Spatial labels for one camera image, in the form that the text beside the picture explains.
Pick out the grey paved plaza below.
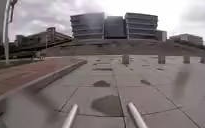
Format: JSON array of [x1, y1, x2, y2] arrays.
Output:
[[0, 54, 205, 128]]

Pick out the large tiered building with glass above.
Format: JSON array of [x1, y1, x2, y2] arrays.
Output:
[[69, 11, 159, 41]]

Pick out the red brick path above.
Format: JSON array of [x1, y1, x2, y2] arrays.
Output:
[[0, 56, 84, 100]]

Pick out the pale stone kerb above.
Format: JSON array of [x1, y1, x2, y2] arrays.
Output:
[[0, 58, 89, 107]]

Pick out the pale pole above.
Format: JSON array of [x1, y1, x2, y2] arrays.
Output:
[[3, 0, 19, 66]]

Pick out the wide grey stairs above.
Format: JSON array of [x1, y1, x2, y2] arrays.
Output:
[[41, 38, 205, 58]]

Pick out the low long building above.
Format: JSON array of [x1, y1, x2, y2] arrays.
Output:
[[13, 26, 74, 51]]

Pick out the row of bollards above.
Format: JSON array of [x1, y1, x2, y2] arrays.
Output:
[[121, 53, 205, 66]]

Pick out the small grey building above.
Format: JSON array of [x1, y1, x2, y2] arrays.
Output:
[[155, 29, 168, 43]]

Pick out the low pale building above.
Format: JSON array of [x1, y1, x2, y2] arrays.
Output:
[[169, 33, 204, 46]]

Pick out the robot's own part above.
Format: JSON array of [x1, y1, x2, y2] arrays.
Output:
[[127, 101, 148, 128], [61, 103, 80, 128]]

